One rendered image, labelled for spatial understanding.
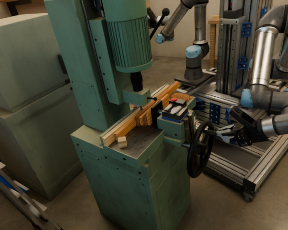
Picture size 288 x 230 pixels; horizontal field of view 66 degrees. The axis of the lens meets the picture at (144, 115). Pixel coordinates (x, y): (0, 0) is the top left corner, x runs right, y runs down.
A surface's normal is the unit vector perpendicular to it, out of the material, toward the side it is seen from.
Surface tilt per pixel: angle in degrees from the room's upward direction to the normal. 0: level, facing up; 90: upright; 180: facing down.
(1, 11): 90
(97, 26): 90
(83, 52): 90
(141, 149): 0
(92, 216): 0
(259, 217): 0
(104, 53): 90
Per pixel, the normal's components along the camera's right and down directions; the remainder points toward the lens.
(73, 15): -0.58, 0.50
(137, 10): 0.58, 0.37
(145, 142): -0.13, -0.84
